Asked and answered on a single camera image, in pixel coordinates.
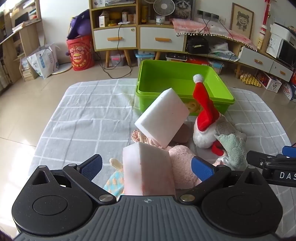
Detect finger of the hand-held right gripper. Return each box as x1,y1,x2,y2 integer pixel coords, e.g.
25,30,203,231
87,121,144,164
246,150,296,172
282,146,296,158

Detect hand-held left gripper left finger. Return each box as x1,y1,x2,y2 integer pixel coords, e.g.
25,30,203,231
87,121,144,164
30,155,117,205

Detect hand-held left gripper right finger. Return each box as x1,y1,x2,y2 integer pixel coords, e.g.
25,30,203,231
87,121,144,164
179,156,266,205

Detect pink plush toy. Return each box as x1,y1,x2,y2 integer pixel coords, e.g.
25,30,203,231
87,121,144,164
168,145,204,189

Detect small red santa hat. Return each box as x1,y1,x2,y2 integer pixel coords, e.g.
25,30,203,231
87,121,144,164
211,140,226,157

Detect bunny doll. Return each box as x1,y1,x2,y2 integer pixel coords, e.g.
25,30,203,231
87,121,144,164
103,130,167,201

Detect grey-green terry cloth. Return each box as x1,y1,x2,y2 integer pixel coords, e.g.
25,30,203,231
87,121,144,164
214,120,248,169

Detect brown powder puff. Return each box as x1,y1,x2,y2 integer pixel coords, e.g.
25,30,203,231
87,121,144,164
172,123,193,143

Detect pink-stained white sponge block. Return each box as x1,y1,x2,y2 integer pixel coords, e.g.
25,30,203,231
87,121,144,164
122,142,176,195

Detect white plush with santa hat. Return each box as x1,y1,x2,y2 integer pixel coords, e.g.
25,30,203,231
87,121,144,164
192,74,226,149

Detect green plastic bin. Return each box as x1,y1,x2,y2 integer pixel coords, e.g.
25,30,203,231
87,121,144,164
135,60,236,116

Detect red printed white box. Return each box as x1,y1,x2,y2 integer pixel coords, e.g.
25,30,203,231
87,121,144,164
281,81,296,100

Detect red and white carton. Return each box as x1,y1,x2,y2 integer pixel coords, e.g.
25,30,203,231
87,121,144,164
261,72,282,93

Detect yellow egg tray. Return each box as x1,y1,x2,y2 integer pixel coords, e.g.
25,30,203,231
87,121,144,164
240,72,262,88

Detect low wooden cabinet grey drawers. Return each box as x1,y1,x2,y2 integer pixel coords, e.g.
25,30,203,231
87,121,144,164
185,32,294,81

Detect black microwave oven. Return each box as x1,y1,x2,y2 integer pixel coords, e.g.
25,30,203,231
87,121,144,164
276,38,296,67

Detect round white floor base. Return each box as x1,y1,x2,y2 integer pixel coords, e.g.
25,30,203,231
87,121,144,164
52,62,73,75

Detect clear box with pink contents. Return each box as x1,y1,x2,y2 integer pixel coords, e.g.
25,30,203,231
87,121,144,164
110,50,126,67

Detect red cartoon printed bucket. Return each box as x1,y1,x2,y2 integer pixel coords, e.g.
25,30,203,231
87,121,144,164
66,35,95,71

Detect white paper bag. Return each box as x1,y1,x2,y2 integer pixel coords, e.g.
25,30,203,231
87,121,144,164
26,43,59,79

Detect cartoon printed tube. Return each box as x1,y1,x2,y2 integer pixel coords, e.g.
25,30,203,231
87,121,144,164
256,24,266,50

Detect clear box with blue lid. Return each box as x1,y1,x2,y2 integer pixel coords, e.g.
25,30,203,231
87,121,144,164
135,51,155,67

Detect white printer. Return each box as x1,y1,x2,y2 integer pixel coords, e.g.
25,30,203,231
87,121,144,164
269,22,296,42

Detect black bag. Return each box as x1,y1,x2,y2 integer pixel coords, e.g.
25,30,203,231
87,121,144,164
186,35,210,54

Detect wooden cabinet with white drawers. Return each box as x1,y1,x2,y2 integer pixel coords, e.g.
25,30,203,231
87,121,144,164
88,0,188,67

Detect pink table cloth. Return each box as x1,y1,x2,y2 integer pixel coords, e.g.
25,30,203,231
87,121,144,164
171,18,258,50

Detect purple plush toy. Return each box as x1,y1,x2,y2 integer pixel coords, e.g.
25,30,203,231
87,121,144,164
67,9,92,40

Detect framed cartoon picture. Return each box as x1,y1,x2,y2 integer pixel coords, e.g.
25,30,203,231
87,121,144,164
230,3,254,39

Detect wooden bookshelf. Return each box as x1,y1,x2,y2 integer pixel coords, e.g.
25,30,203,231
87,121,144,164
0,0,45,91

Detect cat poster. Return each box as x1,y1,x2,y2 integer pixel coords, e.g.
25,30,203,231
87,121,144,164
173,0,196,20

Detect white desk fan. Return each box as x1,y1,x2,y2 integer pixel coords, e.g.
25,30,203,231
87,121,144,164
153,0,175,18

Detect black power cable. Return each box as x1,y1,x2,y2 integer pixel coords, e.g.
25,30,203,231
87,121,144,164
99,23,133,79

